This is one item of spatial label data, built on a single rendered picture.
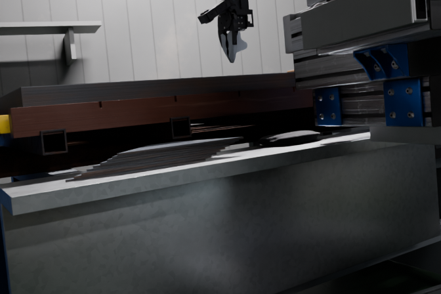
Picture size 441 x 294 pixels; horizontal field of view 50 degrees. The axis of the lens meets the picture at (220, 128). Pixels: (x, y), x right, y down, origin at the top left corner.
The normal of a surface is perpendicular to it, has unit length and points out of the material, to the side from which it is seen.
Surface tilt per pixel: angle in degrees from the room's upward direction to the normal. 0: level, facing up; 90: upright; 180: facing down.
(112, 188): 90
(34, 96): 90
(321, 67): 90
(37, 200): 90
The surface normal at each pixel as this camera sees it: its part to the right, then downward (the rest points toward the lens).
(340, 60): -0.92, 0.11
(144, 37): 0.39, 0.01
